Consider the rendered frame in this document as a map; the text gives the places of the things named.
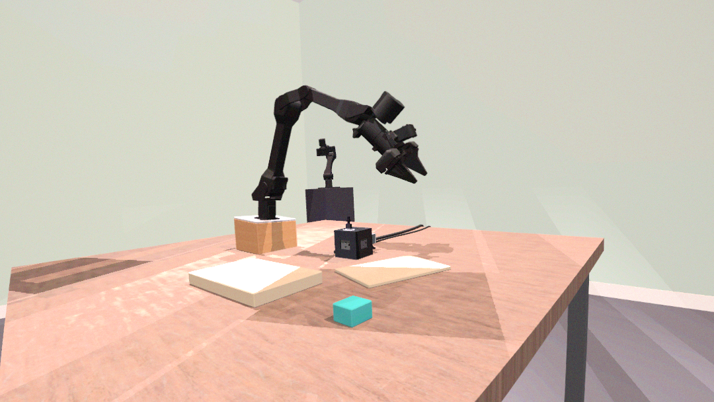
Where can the teal cube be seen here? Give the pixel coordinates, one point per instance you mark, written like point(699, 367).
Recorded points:
point(352, 311)

